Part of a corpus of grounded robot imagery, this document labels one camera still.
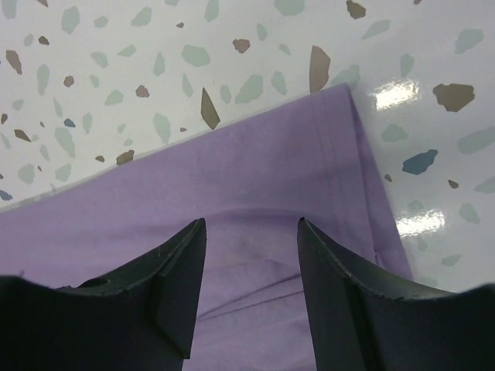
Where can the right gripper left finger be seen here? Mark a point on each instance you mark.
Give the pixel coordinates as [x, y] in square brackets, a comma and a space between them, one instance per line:
[139, 316]

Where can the purple t-shirt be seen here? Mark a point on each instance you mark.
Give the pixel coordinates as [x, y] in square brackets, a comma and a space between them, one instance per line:
[252, 182]

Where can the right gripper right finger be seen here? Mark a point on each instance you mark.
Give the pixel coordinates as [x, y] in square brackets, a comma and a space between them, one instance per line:
[363, 317]

